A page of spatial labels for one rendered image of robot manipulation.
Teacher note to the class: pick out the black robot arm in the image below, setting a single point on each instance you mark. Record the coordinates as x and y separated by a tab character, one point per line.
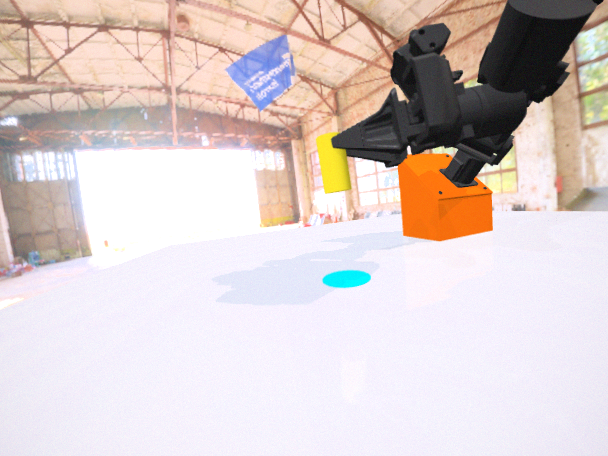
521	64

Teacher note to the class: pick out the cyan circle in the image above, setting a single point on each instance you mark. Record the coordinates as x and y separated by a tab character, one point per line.
346	279

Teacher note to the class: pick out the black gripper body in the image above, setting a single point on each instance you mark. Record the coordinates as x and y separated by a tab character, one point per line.
441	113

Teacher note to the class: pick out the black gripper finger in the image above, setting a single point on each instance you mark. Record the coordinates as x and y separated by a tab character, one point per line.
383	131
380	157

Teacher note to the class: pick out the yellow cylinder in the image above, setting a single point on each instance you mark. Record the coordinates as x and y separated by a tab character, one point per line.
334	166

